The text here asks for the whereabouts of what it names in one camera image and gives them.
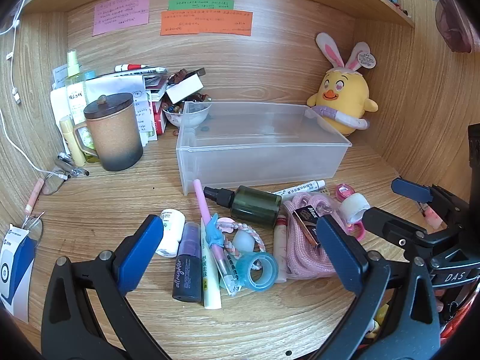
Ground white bowl of beads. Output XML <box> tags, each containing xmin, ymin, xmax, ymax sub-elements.
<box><xmin>162</xmin><ymin>101</ymin><xmax>212</xmax><ymax>129</ymax></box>

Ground clear plastic storage bin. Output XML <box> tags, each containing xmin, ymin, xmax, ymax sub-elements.
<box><xmin>176</xmin><ymin>101</ymin><xmax>352</xmax><ymax>196</ymax></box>

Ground translucent white cap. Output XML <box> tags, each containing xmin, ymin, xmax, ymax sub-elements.
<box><xmin>232</xmin><ymin>229</ymin><xmax>256</xmax><ymax>253</ymax></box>

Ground pale pink lip balm stick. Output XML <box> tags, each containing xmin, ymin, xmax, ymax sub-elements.
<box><xmin>272</xmin><ymin>214</ymin><xmax>289</xmax><ymax>284</ymax></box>

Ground brown ceramic mug with lid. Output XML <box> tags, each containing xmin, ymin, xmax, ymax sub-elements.
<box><xmin>73</xmin><ymin>93</ymin><xmax>145</xmax><ymax>172</ymax></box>

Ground white charging cable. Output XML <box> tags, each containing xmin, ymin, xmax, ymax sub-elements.
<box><xmin>0</xmin><ymin>0</ymin><xmax>69</xmax><ymax>181</ymax></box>

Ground white tape roll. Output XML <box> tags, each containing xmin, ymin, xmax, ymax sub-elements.
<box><xmin>339</xmin><ymin>193</ymin><xmax>370</xmax><ymax>226</ymax></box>

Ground brown metal lighter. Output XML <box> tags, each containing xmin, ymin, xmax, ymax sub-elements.
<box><xmin>292</xmin><ymin>205</ymin><xmax>324</xmax><ymax>249</ymax></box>

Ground pink correction tape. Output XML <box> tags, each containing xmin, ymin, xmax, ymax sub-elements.
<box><xmin>334</xmin><ymin>184</ymin><xmax>357</xmax><ymax>202</ymax></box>

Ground white marker pen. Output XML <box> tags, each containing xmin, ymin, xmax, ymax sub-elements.
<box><xmin>271</xmin><ymin>179</ymin><xmax>326</xmax><ymax>196</ymax></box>

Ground pink scissors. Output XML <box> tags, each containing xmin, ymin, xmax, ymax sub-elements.
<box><xmin>346</xmin><ymin>219</ymin><xmax>367</xmax><ymax>243</ymax></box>

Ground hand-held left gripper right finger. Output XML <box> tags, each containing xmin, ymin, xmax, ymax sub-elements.
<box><xmin>317</xmin><ymin>214</ymin><xmax>441</xmax><ymax>360</ymax></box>

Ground pale green tube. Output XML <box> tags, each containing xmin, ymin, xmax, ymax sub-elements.
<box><xmin>199</xmin><ymin>217</ymin><xmax>222</xmax><ymax>310</ymax></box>

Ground light green spray bottle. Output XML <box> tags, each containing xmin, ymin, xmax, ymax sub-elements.
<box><xmin>64</xmin><ymin>49</ymin><xmax>99</xmax><ymax>164</ymax></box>

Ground thin-framed eyeglasses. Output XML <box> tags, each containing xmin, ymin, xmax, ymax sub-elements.
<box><xmin>39</xmin><ymin>168</ymin><xmax>71</xmax><ymax>196</ymax></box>

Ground purple and black bottle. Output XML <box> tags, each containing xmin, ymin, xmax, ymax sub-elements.
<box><xmin>172</xmin><ymin>222</ymin><xmax>203</xmax><ymax>303</ymax></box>

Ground pink and white braided bracelet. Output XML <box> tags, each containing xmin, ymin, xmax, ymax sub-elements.
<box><xmin>217</xmin><ymin>217</ymin><xmax>268</xmax><ymax>260</ymax></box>

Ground black pens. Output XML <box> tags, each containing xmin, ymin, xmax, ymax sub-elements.
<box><xmin>57</xmin><ymin>152</ymin><xmax>90</xmax><ymax>177</ymax></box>

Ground pink rope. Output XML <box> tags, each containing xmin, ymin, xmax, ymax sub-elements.
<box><xmin>281</xmin><ymin>191</ymin><xmax>361</xmax><ymax>280</ymax></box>

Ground white card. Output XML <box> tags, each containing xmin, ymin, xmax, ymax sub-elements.
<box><xmin>166</xmin><ymin>74</ymin><xmax>205</xmax><ymax>104</ymax></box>

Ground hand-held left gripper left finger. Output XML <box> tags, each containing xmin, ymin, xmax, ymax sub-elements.
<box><xmin>41</xmin><ymin>214</ymin><xmax>166</xmax><ymax>360</ymax></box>

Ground white pill bottle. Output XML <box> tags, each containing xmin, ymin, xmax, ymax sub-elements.
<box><xmin>155</xmin><ymin>210</ymin><xmax>186</xmax><ymax>258</ymax></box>

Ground brown leather strap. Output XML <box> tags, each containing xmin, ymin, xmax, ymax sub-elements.
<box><xmin>167</xmin><ymin>68</ymin><xmax>206</xmax><ymax>85</ymax></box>

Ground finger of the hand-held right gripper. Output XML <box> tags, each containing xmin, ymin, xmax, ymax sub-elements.
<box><xmin>391</xmin><ymin>178</ymin><xmax>469</xmax><ymax>227</ymax></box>
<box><xmin>362</xmin><ymin>207</ymin><xmax>436</xmax><ymax>261</ymax></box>

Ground blue tape roll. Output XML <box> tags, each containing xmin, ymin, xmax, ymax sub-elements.
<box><xmin>235</xmin><ymin>252</ymin><xmax>279</xmax><ymax>292</ymax></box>

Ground blue and white box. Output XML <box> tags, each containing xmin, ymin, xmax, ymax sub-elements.
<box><xmin>0</xmin><ymin>223</ymin><xmax>37</xmax><ymax>323</ymax></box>

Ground orange paper note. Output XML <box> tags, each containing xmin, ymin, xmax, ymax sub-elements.
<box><xmin>160</xmin><ymin>10</ymin><xmax>253</xmax><ymax>37</ymax></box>

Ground dark green spray bottle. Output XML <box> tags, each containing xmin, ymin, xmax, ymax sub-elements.
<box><xmin>203</xmin><ymin>185</ymin><xmax>283</xmax><ymax>229</ymax></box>

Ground pile of papers and packets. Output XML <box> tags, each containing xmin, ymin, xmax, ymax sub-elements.
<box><xmin>50</xmin><ymin>65</ymin><xmax>170</xmax><ymax>148</ymax></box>

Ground red and white box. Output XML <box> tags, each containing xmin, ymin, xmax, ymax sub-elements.
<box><xmin>149</xmin><ymin>101</ymin><xmax>168</xmax><ymax>136</ymax></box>

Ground pink pen with blue charm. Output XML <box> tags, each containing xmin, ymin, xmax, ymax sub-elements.
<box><xmin>193</xmin><ymin>179</ymin><xmax>241</xmax><ymax>298</ymax></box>

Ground pink paper note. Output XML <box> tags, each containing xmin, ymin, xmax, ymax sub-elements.
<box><xmin>92</xmin><ymin>0</ymin><xmax>151</xmax><ymax>37</ymax></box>

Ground yellow chick plush toy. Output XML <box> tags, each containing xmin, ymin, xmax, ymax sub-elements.
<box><xmin>307</xmin><ymin>32</ymin><xmax>379</xmax><ymax>137</ymax></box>

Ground green paper note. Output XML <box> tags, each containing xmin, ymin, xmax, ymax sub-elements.
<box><xmin>167</xmin><ymin>0</ymin><xmax>235</xmax><ymax>11</ymax></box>

